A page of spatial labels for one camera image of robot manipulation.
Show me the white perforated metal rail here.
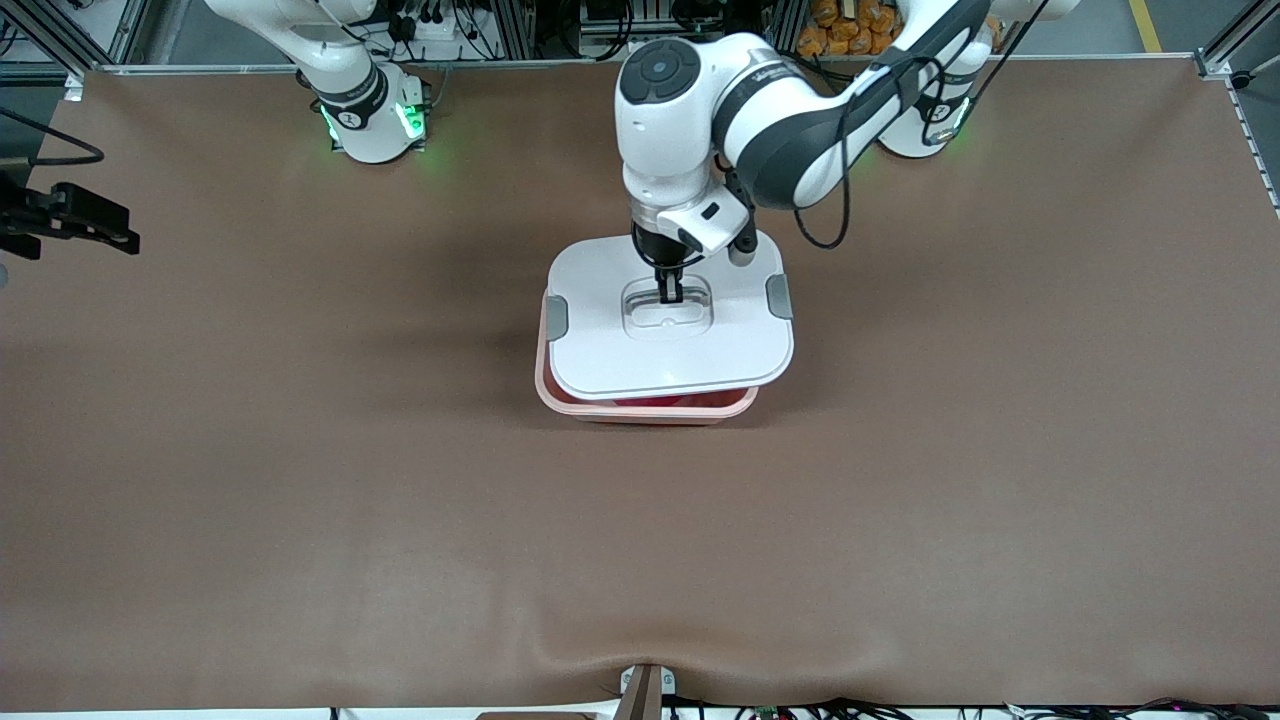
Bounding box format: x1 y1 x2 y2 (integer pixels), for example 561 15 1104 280
1225 75 1280 216

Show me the pink plastic storage box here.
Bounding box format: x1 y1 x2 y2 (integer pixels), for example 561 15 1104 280
535 295 761 426

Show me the grey electronics unit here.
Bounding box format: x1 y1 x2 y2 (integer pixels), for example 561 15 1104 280
578 0 666 59

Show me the aluminium frame post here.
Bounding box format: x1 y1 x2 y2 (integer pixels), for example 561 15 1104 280
757 0 806 56
488 0 538 59

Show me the white power strip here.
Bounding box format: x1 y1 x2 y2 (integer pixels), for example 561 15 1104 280
398 0 476 61

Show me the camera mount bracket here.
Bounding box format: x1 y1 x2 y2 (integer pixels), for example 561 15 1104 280
615 663 678 720

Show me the brown table mat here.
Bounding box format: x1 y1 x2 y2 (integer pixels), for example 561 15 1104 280
0 55 1280 713

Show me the aluminium frame corner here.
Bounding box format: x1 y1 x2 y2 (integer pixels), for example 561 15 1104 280
0 0 151 101
1195 0 1280 81

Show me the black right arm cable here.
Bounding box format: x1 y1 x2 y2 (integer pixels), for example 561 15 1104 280
0 105 104 166

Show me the aluminium table edge rail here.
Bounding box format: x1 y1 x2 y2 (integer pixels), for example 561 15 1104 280
85 55 1231 76

